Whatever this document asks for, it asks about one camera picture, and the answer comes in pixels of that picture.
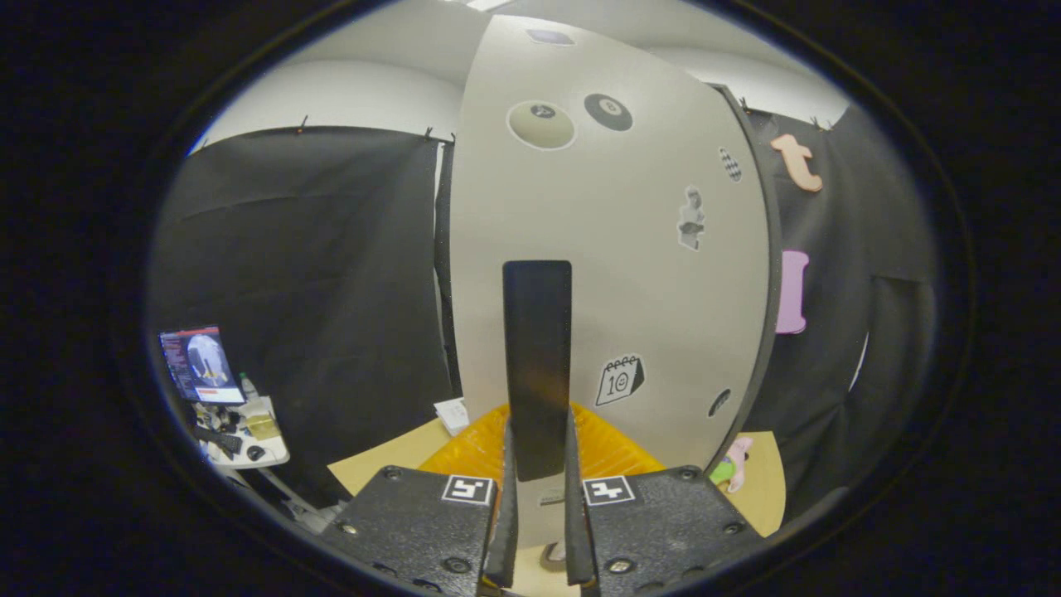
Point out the beige shoe cabinet door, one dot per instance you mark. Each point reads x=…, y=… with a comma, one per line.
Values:
x=638, y=274

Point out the pink and green plush toy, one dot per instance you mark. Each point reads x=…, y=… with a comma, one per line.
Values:
x=733, y=464

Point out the computer monitor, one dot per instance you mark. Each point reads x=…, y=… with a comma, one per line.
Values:
x=203, y=365

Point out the black backdrop cloth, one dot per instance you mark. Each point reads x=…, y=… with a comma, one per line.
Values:
x=315, y=274

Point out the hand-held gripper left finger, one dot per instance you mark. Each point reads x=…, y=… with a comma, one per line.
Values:
x=501, y=547

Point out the grey shoe cabinet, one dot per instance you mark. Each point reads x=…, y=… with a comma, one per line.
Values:
x=776, y=249

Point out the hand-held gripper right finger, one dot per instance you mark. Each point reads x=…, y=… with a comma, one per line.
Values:
x=578, y=539

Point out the long ceiling light panel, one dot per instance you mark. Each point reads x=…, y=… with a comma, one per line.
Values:
x=489, y=3

